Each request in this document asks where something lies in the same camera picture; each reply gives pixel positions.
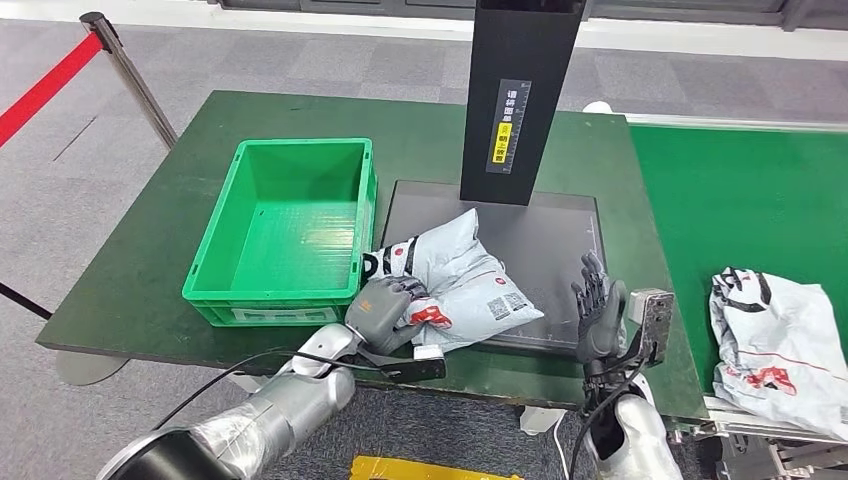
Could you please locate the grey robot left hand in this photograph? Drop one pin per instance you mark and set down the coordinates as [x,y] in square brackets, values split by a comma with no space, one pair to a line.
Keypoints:
[378,314]

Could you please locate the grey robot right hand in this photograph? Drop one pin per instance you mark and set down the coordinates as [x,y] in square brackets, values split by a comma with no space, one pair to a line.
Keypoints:
[599,324]

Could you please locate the grey poly mailer parcel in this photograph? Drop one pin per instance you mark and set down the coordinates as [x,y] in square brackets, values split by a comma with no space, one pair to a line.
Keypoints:
[775,331]
[464,272]

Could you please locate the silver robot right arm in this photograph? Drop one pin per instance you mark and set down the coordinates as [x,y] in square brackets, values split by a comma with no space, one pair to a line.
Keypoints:
[636,437]

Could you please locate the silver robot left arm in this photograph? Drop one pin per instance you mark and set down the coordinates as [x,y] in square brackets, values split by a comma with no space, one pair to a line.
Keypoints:
[278,411]

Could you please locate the green conveyor belt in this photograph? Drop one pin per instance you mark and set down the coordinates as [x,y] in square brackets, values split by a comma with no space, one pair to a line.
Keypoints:
[729,199]

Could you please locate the white conveyor roller end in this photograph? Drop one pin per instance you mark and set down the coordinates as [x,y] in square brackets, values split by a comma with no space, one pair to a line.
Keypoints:
[597,107]

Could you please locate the black barrier belt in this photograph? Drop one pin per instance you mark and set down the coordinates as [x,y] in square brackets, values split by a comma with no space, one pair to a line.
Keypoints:
[26,301]

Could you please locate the red barrier belt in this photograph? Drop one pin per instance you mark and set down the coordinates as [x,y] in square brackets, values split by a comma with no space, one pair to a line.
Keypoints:
[48,86]

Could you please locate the white crate label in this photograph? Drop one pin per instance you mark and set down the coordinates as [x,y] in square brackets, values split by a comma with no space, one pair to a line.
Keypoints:
[285,314]

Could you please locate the green plastic crate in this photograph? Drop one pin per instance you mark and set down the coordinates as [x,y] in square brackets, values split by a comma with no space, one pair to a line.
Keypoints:
[298,252]

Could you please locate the white table foot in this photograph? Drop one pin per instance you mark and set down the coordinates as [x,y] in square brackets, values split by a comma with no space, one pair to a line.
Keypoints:
[245,383]
[538,420]

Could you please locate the ruler label with yellow patch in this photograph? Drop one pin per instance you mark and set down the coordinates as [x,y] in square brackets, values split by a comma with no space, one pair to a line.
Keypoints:
[509,126]

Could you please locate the black scanner column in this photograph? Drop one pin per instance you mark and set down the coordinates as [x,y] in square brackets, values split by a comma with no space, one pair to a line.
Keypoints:
[556,66]

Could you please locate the grey round floor plate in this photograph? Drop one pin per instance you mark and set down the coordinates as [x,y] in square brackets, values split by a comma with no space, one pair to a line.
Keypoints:
[86,370]

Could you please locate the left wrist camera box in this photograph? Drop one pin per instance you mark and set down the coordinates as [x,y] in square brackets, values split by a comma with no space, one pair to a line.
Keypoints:
[424,368]

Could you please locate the black scanner base plate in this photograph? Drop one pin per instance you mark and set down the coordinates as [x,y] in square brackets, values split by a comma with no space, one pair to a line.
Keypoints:
[543,238]

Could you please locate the aluminium conveyor frame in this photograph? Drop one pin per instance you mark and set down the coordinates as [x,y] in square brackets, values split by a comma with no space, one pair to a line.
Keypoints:
[762,450]

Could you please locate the silver conveyor edge rail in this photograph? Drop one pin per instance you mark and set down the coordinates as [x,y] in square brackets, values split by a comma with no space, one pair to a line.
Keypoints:
[729,123]

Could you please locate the silver stanchion post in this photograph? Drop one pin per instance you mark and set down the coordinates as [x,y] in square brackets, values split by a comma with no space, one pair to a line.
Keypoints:
[138,89]

